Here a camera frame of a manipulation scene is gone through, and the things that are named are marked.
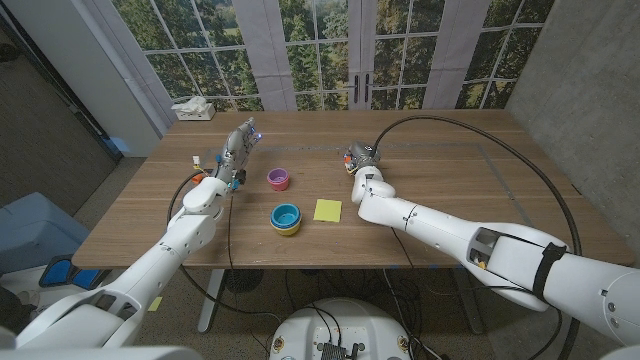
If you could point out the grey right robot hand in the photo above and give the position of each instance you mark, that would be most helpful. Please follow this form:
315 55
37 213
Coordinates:
362 152

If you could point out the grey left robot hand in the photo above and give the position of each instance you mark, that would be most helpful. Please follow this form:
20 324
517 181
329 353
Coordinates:
235 152

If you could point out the glue stick with orange cap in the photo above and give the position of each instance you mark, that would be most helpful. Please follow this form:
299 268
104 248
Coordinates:
347 160

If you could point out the yellow sticky note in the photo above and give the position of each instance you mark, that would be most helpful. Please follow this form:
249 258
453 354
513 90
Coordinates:
328 210

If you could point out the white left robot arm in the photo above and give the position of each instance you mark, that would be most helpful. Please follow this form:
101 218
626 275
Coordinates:
145 270

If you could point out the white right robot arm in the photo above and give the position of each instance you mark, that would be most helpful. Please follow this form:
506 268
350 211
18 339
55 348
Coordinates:
440 225

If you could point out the purple plastic bowl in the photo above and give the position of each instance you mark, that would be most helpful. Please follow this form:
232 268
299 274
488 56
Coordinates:
277 176

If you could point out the pink plastic bowl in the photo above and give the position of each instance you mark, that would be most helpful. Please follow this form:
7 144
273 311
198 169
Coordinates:
279 187

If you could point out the teal plastic bowl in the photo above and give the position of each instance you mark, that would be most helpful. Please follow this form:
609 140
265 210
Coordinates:
286 216

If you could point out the blue plastic bowl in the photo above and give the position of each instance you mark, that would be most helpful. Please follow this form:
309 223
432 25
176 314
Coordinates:
286 226

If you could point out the yellow plastic bowl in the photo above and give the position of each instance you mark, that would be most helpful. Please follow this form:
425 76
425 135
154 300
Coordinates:
287 232

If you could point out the yellow paper note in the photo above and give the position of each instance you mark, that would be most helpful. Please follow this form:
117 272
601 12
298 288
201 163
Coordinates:
155 304

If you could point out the small orange cap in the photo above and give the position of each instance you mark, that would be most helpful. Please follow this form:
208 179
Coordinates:
198 178

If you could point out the white tissue box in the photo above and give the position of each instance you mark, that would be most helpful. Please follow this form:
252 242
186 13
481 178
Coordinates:
197 114

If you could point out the printed window backdrop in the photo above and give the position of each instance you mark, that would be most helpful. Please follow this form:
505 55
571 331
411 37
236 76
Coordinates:
320 50

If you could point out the black round floor fan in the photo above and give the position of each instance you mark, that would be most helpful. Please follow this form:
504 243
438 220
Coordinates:
243 281

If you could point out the white table leg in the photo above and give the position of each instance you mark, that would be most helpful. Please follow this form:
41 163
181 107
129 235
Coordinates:
210 300

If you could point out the white robot torso base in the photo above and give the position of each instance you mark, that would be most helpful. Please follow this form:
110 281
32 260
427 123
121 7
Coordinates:
345 320

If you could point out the grey table leg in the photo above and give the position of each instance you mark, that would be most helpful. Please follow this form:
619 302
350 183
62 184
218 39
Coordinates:
470 310

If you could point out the blue and black pedal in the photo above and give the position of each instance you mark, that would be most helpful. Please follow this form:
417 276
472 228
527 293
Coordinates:
60 272

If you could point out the blue grey storage box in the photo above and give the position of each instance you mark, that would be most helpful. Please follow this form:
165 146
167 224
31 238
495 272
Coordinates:
35 230

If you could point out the white robot chest edge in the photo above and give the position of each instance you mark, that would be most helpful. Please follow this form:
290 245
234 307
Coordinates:
100 354

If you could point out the dark trouser leg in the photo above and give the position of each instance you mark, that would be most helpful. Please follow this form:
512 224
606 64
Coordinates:
12 312

